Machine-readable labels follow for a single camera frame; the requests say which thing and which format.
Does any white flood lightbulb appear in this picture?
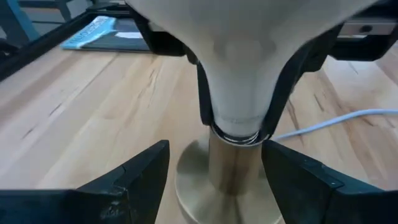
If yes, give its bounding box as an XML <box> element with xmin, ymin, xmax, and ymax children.
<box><xmin>124</xmin><ymin>0</ymin><xmax>379</xmax><ymax>147</ymax></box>

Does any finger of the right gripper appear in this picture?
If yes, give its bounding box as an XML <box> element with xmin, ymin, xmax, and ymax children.
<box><xmin>259</xmin><ymin>29</ymin><xmax>338</xmax><ymax>139</ymax></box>
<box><xmin>183</xmin><ymin>45</ymin><xmax>215</xmax><ymax>127</ymax></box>

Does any Yellowstone waterfall book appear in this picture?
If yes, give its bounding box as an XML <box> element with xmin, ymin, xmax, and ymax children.
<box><xmin>60</xmin><ymin>15</ymin><xmax>150</xmax><ymax>53</ymax></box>

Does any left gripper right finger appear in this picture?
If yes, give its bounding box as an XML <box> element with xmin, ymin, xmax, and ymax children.
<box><xmin>262</xmin><ymin>139</ymin><xmax>398</xmax><ymax>224</ymax></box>

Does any white lamp power cord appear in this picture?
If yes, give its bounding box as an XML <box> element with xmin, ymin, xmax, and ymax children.
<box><xmin>272</xmin><ymin>108</ymin><xmax>398</xmax><ymax>142</ymax></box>

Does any brass lamp socket base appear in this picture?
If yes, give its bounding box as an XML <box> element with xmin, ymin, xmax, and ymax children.
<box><xmin>174</xmin><ymin>132</ymin><xmax>284</xmax><ymax>224</ymax></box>

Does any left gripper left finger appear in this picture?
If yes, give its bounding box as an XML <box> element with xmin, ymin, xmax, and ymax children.
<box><xmin>0</xmin><ymin>139</ymin><xmax>170</xmax><ymax>224</ymax></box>

